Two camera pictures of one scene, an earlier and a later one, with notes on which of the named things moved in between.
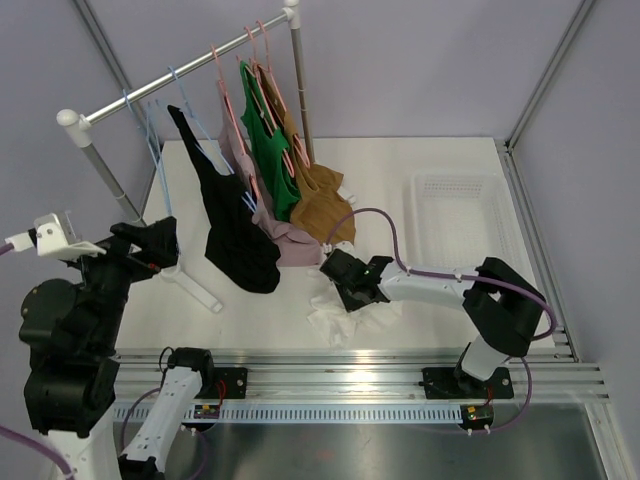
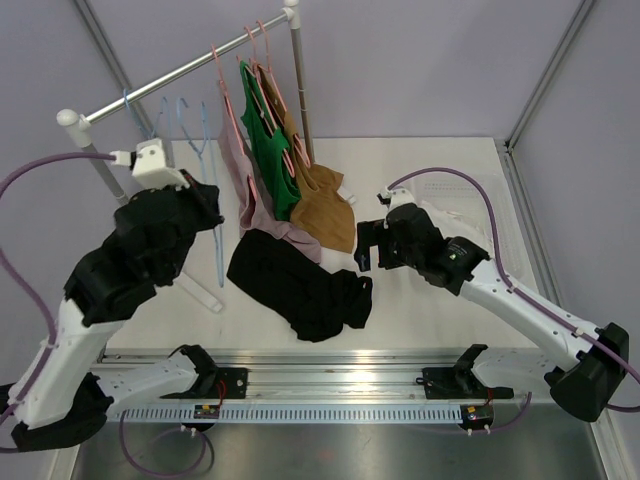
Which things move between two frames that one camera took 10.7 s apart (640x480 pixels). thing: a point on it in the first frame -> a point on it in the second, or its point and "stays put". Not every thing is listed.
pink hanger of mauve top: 235,127 stays put
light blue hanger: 242,192 -> 203,148
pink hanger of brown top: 300,148 stays put
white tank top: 329,314 -> 455,223
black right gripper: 350,303 -> 373,233
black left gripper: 158,240 -> 206,197
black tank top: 240,252 -> 316,302
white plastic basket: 456,219 stays put
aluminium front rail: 355,376 stays put
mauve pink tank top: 297,247 stays put
